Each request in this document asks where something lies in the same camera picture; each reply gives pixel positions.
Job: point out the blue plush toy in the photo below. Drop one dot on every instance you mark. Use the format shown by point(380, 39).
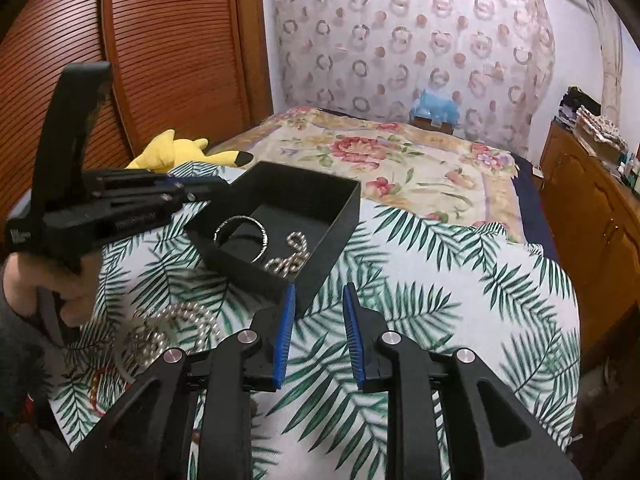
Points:
point(435, 105)

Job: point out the black folded clothes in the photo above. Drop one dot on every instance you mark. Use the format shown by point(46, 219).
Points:
point(580, 100)

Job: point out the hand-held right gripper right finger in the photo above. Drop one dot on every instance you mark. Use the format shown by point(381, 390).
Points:
point(354, 345)

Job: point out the person's left hand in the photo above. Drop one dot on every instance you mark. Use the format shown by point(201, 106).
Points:
point(75, 300)

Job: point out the silver bangle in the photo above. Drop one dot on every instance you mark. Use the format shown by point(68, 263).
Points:
point(263, 241)

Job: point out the small cardboard box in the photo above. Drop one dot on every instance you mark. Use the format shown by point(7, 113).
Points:
point(432, 124)

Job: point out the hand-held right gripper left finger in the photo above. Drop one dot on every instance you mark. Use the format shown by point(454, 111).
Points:
point(284, 340)

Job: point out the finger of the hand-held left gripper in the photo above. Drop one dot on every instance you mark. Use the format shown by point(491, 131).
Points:
point(210, 194)
point(150, 177)

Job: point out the dark blue bed sheet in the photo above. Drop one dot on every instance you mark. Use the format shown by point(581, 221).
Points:
point(537, 210)

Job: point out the floral blanket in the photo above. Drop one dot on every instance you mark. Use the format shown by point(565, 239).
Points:
point(400, 160)

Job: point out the green leaf print blanket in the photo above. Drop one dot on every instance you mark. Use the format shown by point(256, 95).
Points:
point(425, 285)

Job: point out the wooden slatted wardrobe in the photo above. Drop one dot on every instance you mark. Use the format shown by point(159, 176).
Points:
point(175, 60)

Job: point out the white wrapped pipe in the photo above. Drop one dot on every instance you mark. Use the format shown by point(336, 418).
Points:
point(610, 45)

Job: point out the yellow plush toy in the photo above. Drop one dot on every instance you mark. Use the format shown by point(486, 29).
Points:
point(165, 152)

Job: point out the wooden cabinet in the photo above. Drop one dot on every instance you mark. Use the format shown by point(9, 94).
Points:
point(590, 240)

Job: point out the black jewelry box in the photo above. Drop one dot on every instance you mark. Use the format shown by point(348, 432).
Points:
point(325, 240)

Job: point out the patterned folded fabric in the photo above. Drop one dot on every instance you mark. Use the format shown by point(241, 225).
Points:
point(602, 127)

